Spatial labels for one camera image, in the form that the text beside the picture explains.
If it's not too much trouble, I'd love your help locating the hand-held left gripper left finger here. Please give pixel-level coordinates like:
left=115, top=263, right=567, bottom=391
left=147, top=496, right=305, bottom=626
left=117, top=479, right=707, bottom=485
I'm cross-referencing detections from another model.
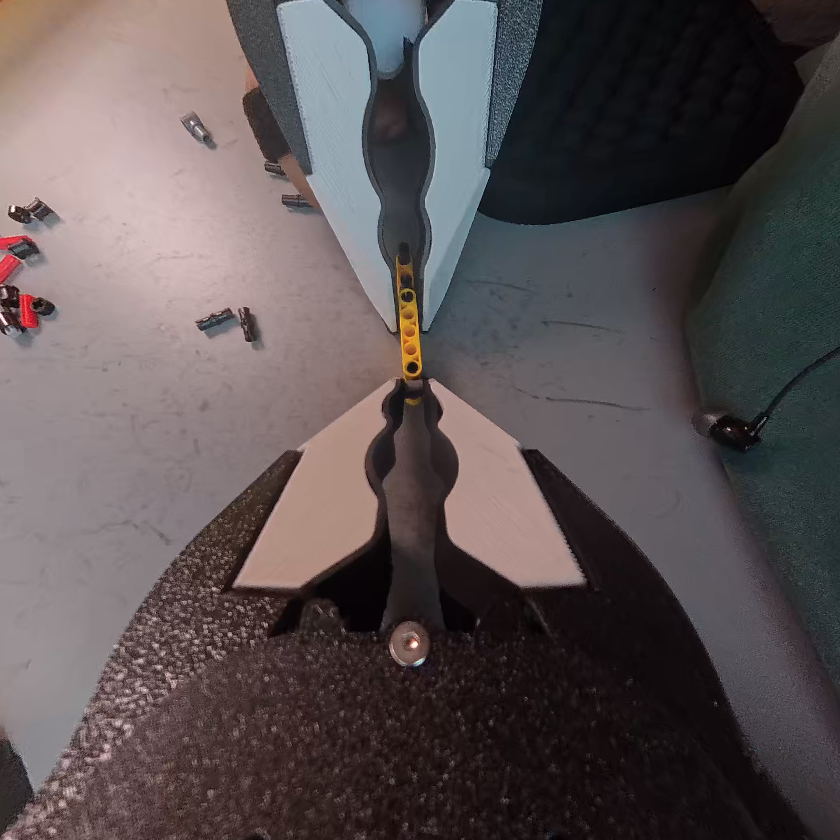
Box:
left=233, top=377, right=403, bottom=632

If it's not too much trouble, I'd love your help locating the short yellow lego beam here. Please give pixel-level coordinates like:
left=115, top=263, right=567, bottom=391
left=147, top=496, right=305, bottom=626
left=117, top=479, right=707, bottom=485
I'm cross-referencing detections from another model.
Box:
left=398, top=287, right=426, bottom=404

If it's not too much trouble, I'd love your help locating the black quilted cushion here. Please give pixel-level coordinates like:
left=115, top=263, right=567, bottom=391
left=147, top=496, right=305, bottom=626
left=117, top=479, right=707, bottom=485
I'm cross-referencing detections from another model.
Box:
left=478, top=0, right=807, bottom=225

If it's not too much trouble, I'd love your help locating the black drawstring cord with toggle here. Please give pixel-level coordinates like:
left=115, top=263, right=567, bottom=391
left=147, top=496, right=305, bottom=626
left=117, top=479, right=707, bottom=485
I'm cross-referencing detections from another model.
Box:
left=694, top=348, right=840, bottom=454

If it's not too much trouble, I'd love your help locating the pile of small lego pieces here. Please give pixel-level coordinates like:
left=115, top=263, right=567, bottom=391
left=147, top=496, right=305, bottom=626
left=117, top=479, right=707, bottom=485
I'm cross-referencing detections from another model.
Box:
left=0, top=197, right=61, bottom=339

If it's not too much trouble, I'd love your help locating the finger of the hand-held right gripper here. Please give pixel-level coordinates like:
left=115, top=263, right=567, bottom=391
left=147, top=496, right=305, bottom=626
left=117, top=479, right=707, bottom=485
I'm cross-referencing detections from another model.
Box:
left=276, top=0, right=400, bottom=327
left=412, top=0, right=498, bottom=333

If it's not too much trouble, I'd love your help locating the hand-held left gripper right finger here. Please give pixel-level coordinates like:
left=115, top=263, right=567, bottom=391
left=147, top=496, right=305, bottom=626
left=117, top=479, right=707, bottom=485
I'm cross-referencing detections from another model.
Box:
left=425, top=381, right=586, bottom=630

